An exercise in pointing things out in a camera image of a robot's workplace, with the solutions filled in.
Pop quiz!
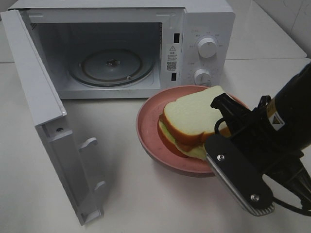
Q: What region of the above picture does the white upper microwave knob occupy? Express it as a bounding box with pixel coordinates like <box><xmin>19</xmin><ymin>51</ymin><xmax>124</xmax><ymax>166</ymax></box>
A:
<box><xmin>197</xmin><ymin>36</ymin><xmax>218</xmax><ymax>58</ymax></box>

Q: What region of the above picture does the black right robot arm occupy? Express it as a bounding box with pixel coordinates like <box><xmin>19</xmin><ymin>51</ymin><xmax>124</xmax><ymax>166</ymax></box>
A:
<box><xmin>211</xmin><ymin>64</ymin><xmax>311</xmax><ymax>201</ymax></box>

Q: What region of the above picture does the pink round plate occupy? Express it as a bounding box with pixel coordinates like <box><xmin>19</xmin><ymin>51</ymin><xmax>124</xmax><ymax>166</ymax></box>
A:
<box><xmin>136</xmin><ymin>85</ymin><xmax>250</xmax><ymax>178</ymax></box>

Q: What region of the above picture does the white microwave oven body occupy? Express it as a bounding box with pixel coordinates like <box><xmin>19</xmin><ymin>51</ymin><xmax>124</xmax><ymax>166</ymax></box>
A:
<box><xmin>24</xmin><ymin>8</ymin><xmax>235</xmax><ymax>100</ymax></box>

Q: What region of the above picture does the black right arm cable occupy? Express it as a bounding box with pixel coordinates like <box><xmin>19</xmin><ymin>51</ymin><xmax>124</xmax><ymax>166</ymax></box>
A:
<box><xmin>213</xmin><ymin>96</ymin><xmax>311</xmax><ymax>216</ymax></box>

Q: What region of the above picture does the white bread sandwich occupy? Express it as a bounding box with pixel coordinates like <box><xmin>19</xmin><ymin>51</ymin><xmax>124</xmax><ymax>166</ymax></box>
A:
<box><xmin>158</xmin><ymin>86</ymin><xmax>225</xmax><ymax>161</ymax></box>

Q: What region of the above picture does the white microwave knob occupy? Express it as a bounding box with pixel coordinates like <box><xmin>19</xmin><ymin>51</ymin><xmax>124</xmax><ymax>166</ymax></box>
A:
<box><xmin>197</xmin><ymin>36</ymin><xmax>218</xmax><ymax>58</ymax></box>
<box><xmin>193</xmin><ymin>69</ymin><xmax>211</xmax><ymax>86</ymax></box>

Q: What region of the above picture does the white glass microwave door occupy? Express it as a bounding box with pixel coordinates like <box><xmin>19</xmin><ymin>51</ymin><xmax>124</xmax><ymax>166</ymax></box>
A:
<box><xmin>1</xmin><ymin>10</ymin><xmax>104</xmax><ymax>225</ymax></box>

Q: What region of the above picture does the white microwave warning label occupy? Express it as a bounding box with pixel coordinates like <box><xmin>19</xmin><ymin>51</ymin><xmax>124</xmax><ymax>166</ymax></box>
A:
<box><xmin>165</xmin><ymin>43</ymin><xmax>180</xmax><ymax>72</ymax></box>

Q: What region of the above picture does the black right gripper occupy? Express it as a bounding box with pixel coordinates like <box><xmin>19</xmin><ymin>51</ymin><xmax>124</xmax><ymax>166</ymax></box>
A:
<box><xmin>210</xmin><ymin>94</ymin><xmax>306</xmax><ymax>180</ymax></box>

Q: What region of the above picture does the white lower microwave knob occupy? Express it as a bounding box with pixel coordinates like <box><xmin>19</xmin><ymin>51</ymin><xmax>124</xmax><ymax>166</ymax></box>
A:
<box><xmin>193</xmin><ymin>69</ymin><xmax>211</xmax><ymax>86</ymax></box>

